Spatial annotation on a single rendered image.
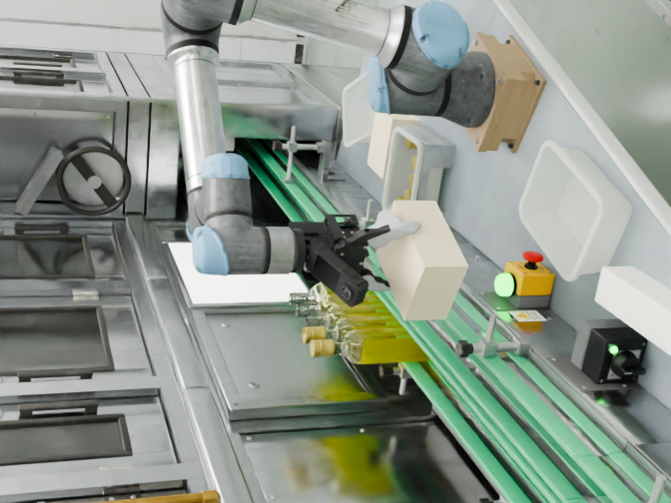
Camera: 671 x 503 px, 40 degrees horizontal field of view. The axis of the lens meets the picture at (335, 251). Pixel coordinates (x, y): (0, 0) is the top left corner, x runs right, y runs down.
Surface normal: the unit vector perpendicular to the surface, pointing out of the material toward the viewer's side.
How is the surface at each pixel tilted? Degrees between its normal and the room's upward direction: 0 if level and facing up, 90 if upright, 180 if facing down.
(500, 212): 0
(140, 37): 90
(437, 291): 90
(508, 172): 0
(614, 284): 0
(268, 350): 90
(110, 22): 90
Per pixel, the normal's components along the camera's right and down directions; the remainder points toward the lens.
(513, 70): 0.22, -0.74
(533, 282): 0.31, 0.38
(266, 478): 0.12, -0.93
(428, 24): 0.42, -0.31
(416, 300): 0.25, 0.68
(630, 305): -0.94, 0.00
